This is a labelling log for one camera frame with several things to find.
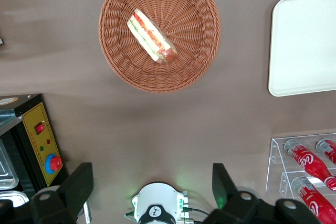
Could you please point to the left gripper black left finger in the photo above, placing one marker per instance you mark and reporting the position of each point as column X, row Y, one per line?
column 71, row 190

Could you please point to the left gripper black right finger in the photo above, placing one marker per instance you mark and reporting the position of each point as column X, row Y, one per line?
column 223, row 190

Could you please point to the triangle sandwich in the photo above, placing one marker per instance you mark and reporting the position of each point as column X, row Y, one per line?
column 151, row 36

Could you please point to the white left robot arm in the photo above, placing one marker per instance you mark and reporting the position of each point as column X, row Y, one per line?
column 157, row 197

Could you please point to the beige plastic tray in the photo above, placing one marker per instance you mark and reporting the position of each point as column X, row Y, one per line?
column 304, row 45

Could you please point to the round brown wicker basket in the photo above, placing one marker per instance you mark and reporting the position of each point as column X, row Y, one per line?
column 189, row 24

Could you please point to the clear acrylic bottle rack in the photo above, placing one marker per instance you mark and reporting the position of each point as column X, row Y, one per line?
column 275, row 171

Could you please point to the steel warmer pan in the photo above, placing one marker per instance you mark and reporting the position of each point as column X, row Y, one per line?
column 13, row 198
column 5, row 166

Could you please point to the black food warmer machine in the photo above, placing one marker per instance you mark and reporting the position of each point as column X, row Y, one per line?
column 29, row 129

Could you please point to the red cola bottle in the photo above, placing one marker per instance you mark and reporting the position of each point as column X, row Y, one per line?
column 312, row 200
column 328, row 150
column 309, row 162

